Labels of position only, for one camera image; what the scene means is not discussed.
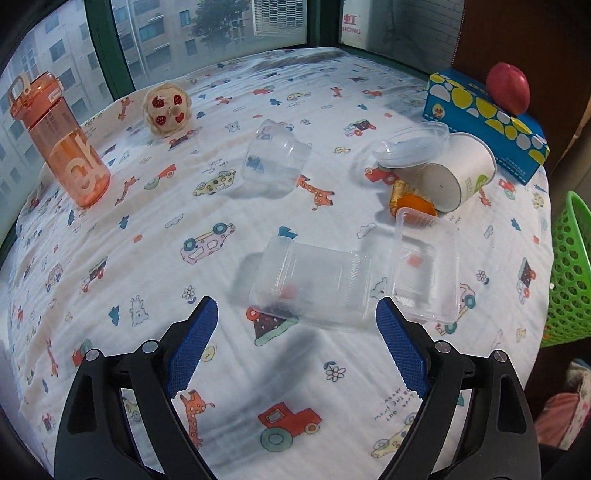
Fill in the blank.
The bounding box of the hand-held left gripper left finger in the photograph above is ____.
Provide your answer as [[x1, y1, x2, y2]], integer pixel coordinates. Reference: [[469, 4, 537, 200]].
[[54, 296, 219, 480]]

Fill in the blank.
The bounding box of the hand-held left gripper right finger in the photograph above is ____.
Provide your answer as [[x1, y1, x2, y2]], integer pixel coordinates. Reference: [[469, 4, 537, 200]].
[[375, 296, 541, 480]]

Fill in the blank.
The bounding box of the clear plastic clamshell container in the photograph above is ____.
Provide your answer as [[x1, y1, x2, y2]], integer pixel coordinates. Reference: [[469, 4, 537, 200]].
[[249, 208, 462, 333]]

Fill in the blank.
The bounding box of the green plastic mesh basket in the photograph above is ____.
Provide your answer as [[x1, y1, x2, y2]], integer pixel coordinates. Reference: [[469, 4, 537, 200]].
[[538, 190, 591, 349]]

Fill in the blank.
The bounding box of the white paper cup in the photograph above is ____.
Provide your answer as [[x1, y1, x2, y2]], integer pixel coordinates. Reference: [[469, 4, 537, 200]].
[[402, 132, 498, 213]]

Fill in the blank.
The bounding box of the clear round plastic bowl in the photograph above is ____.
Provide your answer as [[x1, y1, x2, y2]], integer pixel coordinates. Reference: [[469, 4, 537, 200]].
[[373, 122, 451, 171]]

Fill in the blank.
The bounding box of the clear plastic cup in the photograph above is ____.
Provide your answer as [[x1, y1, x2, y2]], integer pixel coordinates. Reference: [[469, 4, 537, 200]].
[[242, 119, 311, 195]]

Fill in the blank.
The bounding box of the printed cartoon blanket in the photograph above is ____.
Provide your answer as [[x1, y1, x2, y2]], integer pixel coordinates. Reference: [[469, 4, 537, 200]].
[[0, 46, 557, 480]]

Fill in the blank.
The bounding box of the pink cloth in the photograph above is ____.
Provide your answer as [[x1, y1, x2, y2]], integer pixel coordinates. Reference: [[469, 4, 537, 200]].
[[540, 392, 591, 450]]

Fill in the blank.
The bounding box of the orange water bottle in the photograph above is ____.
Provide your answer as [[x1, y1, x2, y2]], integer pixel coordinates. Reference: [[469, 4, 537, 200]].
[[8, 71, 112, 208]]

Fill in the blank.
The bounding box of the blue spotted tissue box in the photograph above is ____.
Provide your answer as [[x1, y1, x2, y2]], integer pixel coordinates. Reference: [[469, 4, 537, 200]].
[[423, 69, 551, 185]]

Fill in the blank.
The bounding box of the red apple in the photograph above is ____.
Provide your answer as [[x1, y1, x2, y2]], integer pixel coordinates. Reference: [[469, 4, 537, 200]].
[[486, 62, 530, 116]]

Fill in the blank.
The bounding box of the white outdoor air conditioner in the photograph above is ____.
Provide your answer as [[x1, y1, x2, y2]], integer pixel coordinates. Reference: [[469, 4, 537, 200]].
[[339, 0, 455, 56]]

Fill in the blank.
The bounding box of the brown wooden cabinet panel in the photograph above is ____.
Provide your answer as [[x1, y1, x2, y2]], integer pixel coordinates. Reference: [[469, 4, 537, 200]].
[[450, 0, 591, 195]]

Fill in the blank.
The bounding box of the white louvered vent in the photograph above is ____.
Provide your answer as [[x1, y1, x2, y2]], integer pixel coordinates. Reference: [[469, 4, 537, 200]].
[[252, 0, 308, 38]]

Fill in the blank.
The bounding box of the green window frame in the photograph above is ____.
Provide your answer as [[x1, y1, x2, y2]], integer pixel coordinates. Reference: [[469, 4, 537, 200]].
[[0, 0, 352, 100]]

